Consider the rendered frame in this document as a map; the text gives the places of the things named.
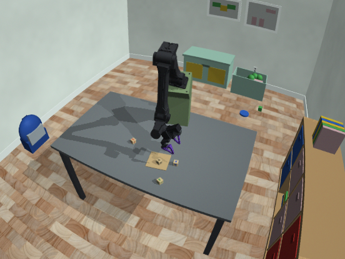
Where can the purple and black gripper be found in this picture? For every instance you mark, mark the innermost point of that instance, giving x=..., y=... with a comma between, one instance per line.
x=165, y=146

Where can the tan mat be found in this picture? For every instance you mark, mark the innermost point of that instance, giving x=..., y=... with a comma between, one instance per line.
x=152, y=161

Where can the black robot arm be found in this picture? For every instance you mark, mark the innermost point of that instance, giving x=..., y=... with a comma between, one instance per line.
x=168, y=73

